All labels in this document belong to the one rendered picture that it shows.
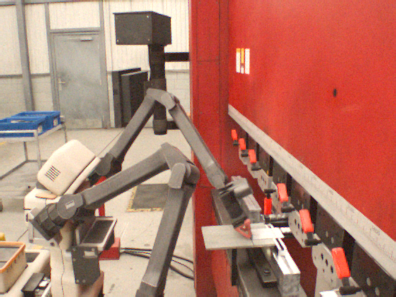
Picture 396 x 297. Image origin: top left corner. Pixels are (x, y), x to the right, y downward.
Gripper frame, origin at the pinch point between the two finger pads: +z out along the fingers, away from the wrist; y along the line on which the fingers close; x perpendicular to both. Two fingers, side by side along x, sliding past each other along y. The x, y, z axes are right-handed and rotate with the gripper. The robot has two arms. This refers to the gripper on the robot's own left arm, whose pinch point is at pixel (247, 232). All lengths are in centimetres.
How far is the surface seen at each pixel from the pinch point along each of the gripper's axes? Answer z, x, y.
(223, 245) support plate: -3.5, 9.7, -7.1
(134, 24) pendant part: -99, 2, 101
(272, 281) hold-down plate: 12.9, -0.2, -17.6
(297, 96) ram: -47, -33, -30
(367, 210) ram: -31, -26, -72
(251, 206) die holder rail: 7.8, -6.3, 34.6
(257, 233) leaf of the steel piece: 3.0, -3.3, 1.2
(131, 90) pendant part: -66, 24, 107
